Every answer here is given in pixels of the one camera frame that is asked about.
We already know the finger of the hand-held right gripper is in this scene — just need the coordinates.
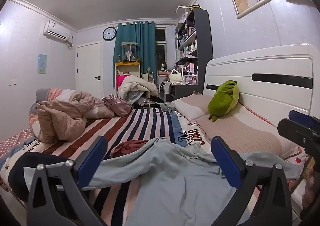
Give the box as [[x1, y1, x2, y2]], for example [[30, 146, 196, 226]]
[[288, 110, 320, 130], [277, 118, 320, 152]]

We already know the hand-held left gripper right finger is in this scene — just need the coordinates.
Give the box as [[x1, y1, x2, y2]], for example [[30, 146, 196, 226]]
[[211, 136, 293, 226]]

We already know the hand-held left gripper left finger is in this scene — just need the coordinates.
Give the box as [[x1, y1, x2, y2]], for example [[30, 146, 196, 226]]
[[26, 136, 108, 226]]

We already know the light blue garment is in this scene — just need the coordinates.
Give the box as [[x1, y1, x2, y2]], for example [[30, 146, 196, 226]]
[[24, 137, 307, 226]]

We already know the beige and white pillow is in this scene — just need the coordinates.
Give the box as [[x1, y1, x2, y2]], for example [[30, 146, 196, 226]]
[[196, 102, 302, 159], [171, 94, 218, 123]]

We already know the dark red garment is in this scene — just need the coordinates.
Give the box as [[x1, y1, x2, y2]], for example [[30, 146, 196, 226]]
[[110, 140, 150, 158]]

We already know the beige knitted quilt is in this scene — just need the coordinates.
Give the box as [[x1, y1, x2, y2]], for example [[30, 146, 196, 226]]
[[29, 88, 116, 144]]

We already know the striped blanket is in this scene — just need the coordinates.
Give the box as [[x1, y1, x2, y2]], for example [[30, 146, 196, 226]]
[[0, 106, 213, 226]]

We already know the white bed headboard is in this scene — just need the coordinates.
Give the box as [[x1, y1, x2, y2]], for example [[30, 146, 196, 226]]
[[203, 44, 320, 131]]

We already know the green plush toy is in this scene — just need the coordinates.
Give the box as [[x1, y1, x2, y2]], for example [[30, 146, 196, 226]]
[[207, 80, 240, 122]]

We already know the navy dark cloth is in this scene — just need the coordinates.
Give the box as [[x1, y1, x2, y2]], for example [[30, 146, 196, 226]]
[[8, 152, 75, 203]]

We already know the pink printed bed sheet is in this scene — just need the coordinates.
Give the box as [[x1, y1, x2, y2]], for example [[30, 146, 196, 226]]
[[0, 128, 38, 166]]

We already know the magenta bag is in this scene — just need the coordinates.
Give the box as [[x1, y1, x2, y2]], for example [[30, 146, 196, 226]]
[[116, 74, 130, 89]]

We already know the dark desk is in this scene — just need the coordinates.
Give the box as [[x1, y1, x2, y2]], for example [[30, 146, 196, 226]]
[[164, 82, 204, 103]]

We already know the pile of cream bedding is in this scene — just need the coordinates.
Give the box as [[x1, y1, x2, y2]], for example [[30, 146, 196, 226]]
[[117, 74, 159, 105]]

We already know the white door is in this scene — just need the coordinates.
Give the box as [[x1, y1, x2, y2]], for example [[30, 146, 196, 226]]
[[76, 42, 103, 99]]

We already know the white handbag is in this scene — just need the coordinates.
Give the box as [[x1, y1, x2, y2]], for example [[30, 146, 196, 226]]
[[169, 70, 183, 83]]

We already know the yellow shelf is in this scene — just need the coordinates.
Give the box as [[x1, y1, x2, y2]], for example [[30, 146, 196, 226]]
[[114, 59, 142, 89]]

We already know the glass display case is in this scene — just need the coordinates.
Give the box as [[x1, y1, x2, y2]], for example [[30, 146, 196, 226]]
[[120, 41, 138, 62]]

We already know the dark bookshelf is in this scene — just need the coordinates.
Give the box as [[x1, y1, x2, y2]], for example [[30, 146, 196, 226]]
[[175, 8, 213, 87]]

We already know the window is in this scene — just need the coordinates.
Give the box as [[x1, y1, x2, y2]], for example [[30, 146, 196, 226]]
[[155, 27, 167, 77]]

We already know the teal curtain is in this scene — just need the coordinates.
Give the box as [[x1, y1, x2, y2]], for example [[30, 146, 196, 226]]
[[113, 21, 158, 89]]

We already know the white air conditioner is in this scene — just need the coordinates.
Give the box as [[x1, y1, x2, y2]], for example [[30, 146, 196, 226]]
[[43, 21, 71, 42]]

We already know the small wall poster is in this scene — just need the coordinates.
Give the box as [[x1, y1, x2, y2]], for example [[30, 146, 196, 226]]
[[37, 54, 48, 74]]

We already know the round wall clock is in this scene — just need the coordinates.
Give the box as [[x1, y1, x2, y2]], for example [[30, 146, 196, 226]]
[[102, 27, 117, 41]]

